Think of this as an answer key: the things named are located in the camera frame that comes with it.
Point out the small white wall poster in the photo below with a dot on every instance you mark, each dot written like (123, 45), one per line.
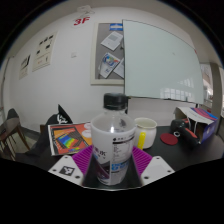
(24, 66)

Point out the white wall-mounted fixture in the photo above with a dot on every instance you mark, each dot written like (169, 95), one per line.
(86, 10)

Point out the clear black-capped water bottle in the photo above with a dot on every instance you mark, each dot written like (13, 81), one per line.
(113, 143)

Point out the red-lettered wall sign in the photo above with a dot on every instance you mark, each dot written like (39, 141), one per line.
(81, 21)

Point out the flat round red coaster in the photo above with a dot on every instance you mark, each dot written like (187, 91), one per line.
(169, 139)

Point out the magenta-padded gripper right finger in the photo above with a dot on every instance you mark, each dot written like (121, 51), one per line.
(143, 161)

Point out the black skull-print flag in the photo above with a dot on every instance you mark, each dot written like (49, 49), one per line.
(60, 116)

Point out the large white wall poster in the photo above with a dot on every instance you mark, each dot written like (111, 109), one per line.
(44, 51)

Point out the colourful printed book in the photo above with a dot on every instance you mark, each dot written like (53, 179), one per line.
(68, 140)

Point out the brown wooden chair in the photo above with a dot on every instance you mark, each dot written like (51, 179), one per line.
(11, 128)

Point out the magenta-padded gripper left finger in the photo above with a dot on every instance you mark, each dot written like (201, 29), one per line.
(81, 160)

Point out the white sheet on notice board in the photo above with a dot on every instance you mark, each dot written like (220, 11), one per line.
(112, 40)

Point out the grey framed notice board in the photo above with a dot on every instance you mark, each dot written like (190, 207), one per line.
(100, 46)

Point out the white wall switch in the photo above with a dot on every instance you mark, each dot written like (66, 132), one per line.
(73, 54)

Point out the large whiteboard on stand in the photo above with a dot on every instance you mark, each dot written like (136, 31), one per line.
(160, 60)

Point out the white blue cardboard box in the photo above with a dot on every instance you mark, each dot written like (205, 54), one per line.
(203, 121)

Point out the black red hand tool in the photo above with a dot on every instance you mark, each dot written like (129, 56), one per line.
(185, 131)

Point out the colourful sheet on notice board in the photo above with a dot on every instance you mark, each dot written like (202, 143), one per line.
(109, 65)

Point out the blue strip on notice board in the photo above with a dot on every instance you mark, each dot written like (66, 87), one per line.
(116, 27)

